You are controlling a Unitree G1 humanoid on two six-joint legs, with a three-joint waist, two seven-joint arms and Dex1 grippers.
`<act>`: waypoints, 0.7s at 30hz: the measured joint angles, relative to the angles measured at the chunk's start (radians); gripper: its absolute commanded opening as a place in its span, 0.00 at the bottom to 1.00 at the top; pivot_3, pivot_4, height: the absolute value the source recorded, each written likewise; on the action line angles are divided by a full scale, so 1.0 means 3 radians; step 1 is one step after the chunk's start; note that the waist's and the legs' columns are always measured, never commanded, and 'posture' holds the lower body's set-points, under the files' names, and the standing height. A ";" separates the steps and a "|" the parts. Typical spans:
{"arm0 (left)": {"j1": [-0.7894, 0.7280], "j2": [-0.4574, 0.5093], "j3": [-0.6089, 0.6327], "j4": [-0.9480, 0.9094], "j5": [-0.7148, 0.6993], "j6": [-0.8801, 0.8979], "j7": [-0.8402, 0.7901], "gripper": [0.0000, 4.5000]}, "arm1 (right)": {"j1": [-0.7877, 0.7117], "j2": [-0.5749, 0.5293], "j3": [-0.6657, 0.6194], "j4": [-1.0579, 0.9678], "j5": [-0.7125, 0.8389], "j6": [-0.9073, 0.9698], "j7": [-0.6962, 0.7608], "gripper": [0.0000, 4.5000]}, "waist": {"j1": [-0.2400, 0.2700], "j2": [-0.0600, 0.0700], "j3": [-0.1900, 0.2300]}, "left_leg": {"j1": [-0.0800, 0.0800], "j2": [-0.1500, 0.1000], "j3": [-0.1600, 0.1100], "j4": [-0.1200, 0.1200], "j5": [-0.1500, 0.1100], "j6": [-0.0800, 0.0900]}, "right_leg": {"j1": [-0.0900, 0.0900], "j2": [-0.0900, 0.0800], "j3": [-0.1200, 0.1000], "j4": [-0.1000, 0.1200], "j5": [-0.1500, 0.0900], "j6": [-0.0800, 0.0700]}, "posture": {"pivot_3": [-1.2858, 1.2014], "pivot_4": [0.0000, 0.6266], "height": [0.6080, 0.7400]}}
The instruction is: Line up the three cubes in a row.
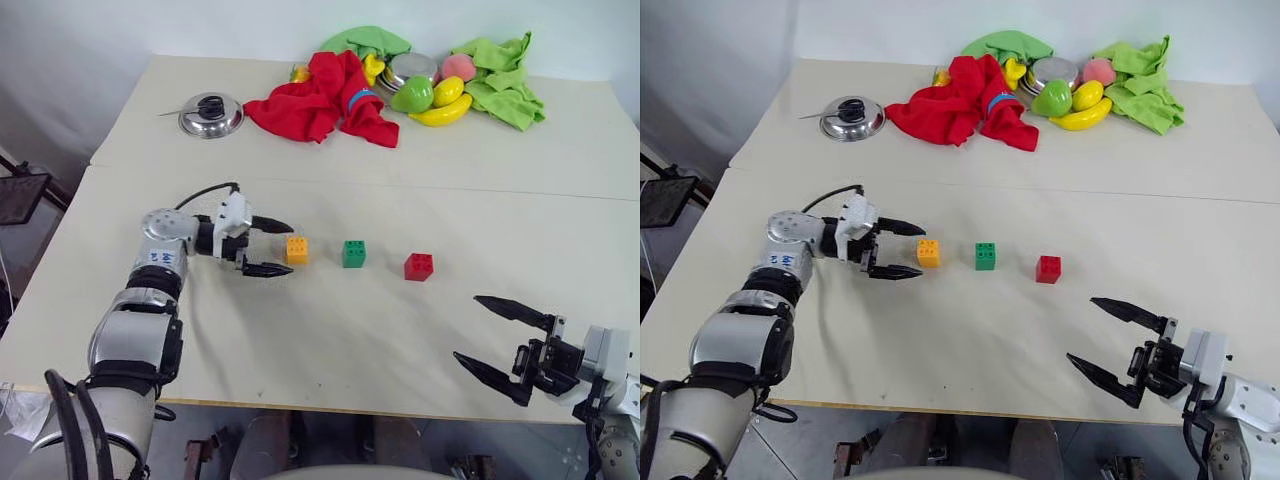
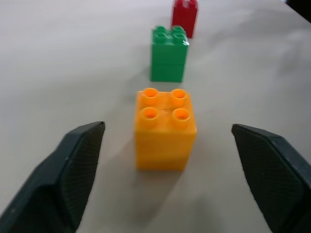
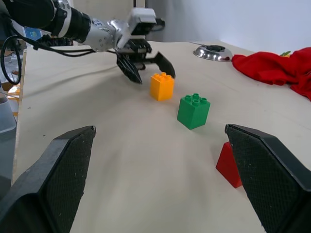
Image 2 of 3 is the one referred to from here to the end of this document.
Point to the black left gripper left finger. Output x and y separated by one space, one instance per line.
56 179

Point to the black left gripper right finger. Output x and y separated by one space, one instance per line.
274 174

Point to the orange studded building block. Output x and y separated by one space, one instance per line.
163 136

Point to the green studded building block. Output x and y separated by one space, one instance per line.
168 58

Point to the red studded building block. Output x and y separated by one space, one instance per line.
184 17

